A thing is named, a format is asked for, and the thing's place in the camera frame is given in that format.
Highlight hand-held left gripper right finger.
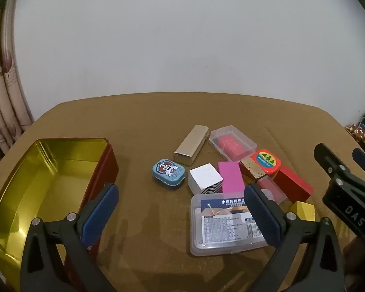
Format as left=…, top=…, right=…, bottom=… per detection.
left=244, top=184, right=344, bottom=292

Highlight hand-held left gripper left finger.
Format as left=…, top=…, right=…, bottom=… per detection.
left=20, top=183, right=120, bottom=292

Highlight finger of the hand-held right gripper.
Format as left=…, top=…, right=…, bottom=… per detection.
left=352, top=148, right=365, bottom=189
left=314, top=143, right=348, bottom=187

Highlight yellow block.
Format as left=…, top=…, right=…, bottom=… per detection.
left=289, top=201, right=315, bottom=222

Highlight clear plastic box with label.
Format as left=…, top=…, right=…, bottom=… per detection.
left=189, top=193, right=270, bottom=256

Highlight red rectangular box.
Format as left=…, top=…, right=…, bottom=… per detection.
left=274, top=167, right=314, bottom=203

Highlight rose box with gold cap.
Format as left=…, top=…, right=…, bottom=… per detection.
left=239, top=156, right=288, bottom=205

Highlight pink rectangular box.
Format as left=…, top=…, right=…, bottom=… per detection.
left=217, top=161, right=247, bottom=195

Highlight orange tin with green label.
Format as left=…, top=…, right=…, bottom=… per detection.
left=250, top=149, right=282, bottom=176

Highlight red tin box gold inside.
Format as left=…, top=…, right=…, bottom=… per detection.
left=0, top=138, right=120, bottom=292

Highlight white cube box zigzag sides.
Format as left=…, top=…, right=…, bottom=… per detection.
left=188, top=164, right=224, bottom=195

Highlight small blue cartoon tin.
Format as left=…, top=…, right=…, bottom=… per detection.
left=152, top=158, right=186, bottom=190

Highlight floral cloth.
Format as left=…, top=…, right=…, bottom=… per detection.
left=345, top=114, right=365, bottom=162

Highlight pink eraser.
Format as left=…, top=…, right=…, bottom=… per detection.
left=217, top=135, right=251, bottom=159

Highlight clear plastic case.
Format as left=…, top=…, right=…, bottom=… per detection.
left=209, top=125, right=258, bottom=162

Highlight gold rectangular box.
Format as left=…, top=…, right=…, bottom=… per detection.
left=173, top=125, right=210, bottom=167

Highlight brown tablecloth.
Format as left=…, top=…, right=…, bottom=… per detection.
left=0, top=92, right=365, bottom=292

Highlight beige patterned curtain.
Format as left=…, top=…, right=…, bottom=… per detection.
left=0, top=0, right=34, bottom=171

